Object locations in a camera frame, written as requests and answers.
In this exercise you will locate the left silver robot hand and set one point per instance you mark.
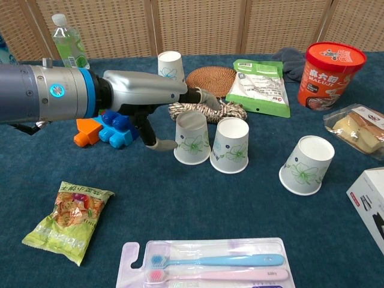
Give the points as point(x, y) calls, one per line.
point(141, 90)

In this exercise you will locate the white floral paper cup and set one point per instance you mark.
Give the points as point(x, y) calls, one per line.
point(230, 147)
point(170, 66)
point(307, 169)
point(192, 141)

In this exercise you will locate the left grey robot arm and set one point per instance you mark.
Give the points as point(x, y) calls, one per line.
point(45, 93)

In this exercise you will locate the dark blue toy block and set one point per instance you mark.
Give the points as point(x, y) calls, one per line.
point(115, 119)

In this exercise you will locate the light blue toy block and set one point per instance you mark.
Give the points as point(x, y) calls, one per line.
point(115, 138)

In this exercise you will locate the orange toy block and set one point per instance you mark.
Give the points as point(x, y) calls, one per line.
point(88, 130)

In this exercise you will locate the round woven rattan coaster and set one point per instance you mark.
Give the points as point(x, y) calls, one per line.
point(211, 79)

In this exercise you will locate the woven wooden folding screen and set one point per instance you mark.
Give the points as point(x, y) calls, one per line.
point(192, 27)

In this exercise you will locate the clear bottle green label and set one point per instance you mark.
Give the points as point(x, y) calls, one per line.
point(67, 45)

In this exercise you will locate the green white pouch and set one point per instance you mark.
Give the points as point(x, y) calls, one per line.
point(259, 90)

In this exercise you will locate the grey cloth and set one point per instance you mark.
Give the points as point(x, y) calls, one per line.
point(289, 64)

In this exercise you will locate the green snack packet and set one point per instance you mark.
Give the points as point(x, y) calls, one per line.
point(67, 222)

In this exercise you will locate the toothbrush blister pack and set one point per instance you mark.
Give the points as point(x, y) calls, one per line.
point(210, 247)

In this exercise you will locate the blue toothbrush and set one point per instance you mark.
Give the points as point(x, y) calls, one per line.
point(225, 260)

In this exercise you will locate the red instant noodle cup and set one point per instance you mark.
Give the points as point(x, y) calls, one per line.
point(333, 78)

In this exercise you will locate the pink toothbrush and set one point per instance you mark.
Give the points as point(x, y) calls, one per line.
point(225, 274)

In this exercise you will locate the cake slices clear bag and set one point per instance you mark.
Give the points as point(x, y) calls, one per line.
point(357, 129)

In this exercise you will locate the white box red logo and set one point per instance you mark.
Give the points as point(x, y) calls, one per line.
point(369, 204)

